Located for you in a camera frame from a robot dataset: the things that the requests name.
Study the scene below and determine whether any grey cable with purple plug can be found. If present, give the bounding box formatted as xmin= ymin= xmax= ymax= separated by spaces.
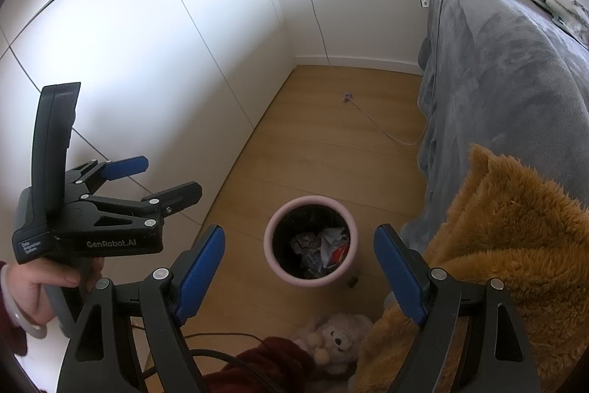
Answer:
xmin=341 ymin=93 xmax=423 ymax=145

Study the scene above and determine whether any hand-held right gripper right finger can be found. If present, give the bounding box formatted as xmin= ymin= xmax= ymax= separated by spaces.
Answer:
xmin=374 ymin=224 xmax=541 ymax=393

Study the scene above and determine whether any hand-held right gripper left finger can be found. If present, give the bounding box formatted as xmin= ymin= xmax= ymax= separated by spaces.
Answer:
xmin=55 ymin=225 xmax=226 ymax=393

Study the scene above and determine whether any white bangle bracelet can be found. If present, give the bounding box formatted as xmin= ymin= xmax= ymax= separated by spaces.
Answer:
xmin=0 ymin=269 xmax=47 ymax=339

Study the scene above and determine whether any patterned paper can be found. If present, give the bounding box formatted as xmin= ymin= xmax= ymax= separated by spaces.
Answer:
xmin=290 ymin=231 xmax=324 ymax=256

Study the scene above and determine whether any cream teddy bear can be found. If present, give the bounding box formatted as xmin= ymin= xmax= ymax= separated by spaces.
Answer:
xmin=294 ymin=312 xmax=374 ymax=378

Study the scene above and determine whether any pink round waste bin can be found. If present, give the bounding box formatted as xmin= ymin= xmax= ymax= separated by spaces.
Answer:
xmin=264 ymin=196 xmax=359 ymax=289

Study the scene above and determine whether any white wardrobe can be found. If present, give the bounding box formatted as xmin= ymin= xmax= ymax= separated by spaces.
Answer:
xmin=0 ymin=0 xmax=295 ymax=283

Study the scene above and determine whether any dark red pants leg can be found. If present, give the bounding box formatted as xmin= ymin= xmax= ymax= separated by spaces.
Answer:
xmin=202 ymin=337 xmax=318 ymax=393

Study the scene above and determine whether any person's left forearm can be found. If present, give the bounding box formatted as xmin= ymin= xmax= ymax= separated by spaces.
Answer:
xmin=0 ymin=262 xmax=28 ymax=359

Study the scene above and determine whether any brown fuzzy blanket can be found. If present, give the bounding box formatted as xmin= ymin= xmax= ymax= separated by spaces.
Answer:
xmin=356 ymin=143 xmax=589 ymax=393

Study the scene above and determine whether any grey striped wrapper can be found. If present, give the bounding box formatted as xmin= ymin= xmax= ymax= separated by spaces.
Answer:
xmin=301 ymin=254 xmax=328 ymax=280

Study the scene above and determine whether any thick black cable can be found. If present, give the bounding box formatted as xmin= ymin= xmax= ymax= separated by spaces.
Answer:
xmin=138 ymin=348 xmax=263 ymax=393

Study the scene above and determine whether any thin black cable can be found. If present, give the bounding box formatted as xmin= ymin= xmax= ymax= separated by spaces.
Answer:
xmin=184 ymin=331 xmax=272 ymax=345

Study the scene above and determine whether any person's left hand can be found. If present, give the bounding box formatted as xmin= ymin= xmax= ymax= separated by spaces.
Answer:
xmin=4 ymin=259 xmax=104 ymax=326

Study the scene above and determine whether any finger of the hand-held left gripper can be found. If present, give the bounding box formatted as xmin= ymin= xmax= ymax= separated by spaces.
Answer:
xmin=69 ymin=181 xmax=203 ymax=232
xmin=64 ymin=155 xmax=149 ymax=193

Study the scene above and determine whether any white plastic wrapper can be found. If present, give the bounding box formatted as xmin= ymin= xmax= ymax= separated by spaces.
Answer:
xmin=318 ymin=226 xmax=349 ymax=269

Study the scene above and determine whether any grey fleece blanket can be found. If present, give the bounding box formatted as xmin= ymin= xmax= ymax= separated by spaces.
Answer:
xmin=398 ymin=0 xmax=589 ymax=256

